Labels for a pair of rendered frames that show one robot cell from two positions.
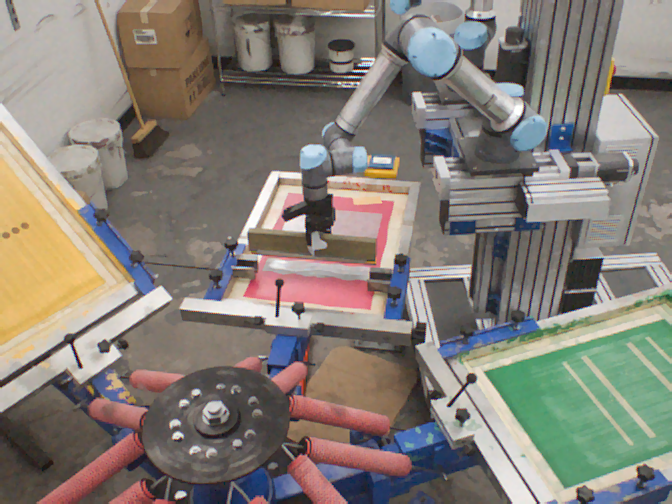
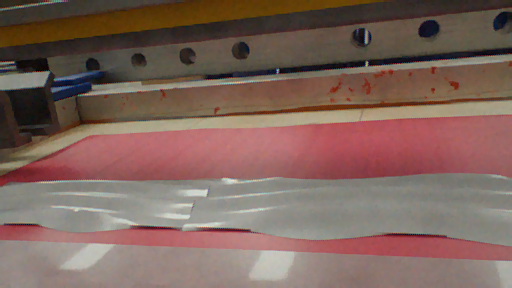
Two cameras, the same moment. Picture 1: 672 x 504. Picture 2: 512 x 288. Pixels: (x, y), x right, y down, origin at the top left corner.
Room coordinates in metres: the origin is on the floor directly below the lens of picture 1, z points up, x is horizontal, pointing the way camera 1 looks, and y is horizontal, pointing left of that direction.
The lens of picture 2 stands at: (2.09, 0.13, 1.06)
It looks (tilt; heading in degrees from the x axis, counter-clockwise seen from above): 16 degrees down; 187
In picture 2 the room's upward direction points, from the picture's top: 7 degrees counter-clockwise
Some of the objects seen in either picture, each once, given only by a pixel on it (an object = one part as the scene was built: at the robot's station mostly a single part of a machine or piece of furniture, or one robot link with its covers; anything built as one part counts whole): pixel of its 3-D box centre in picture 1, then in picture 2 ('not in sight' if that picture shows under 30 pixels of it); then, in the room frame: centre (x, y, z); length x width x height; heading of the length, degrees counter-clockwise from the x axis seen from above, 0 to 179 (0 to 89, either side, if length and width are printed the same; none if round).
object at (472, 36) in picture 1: (470, 43); not in sight; (2.56, -0.52, 1.42); 0.13 x 0.12 x 0.14; 157
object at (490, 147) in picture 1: (498, 138); not in sight; (2.06, -0.53, 1.31); 0.15 x 0.15 x 0.10
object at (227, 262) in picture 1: (226, 277); not in sight; (1.81, 0.36, 0.98); 0.30 x 0.05 x 0.07; 168
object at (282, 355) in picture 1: (285, 348); not in sight; (1.43, 0.16, 1.02); 0.17 x 0.06 x 0.05; 168
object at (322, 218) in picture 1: (318, 211); not in sight; (1.79, 0.05, 1.23); 0.09 x 0.08 x 0.12; 78
